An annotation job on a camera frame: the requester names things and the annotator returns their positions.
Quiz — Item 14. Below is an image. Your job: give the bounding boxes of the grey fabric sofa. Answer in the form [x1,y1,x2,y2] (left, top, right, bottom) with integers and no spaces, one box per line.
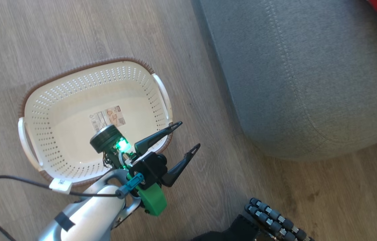
[198,0,377,162]

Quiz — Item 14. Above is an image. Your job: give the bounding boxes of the white cable label tag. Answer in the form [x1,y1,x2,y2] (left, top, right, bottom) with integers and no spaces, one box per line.
[49,178,73,194]

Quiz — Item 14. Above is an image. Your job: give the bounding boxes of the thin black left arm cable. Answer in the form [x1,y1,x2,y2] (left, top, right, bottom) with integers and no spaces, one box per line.
[0,174,144,241]

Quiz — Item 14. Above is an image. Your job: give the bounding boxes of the cream plastic laundry basket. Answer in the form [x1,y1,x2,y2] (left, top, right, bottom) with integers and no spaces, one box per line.
[18,57,174,188]

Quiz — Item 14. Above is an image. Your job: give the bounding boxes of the paper product label sticker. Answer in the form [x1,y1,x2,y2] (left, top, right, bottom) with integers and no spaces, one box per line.
[90,105,126,133]

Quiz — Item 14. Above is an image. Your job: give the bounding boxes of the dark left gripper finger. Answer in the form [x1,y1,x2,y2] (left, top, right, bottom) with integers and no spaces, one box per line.
[161,143,201,188]
[134,121,183,156]

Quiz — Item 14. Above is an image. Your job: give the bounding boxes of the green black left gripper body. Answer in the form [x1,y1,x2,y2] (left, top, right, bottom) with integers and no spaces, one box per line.
[127,151,169,217]

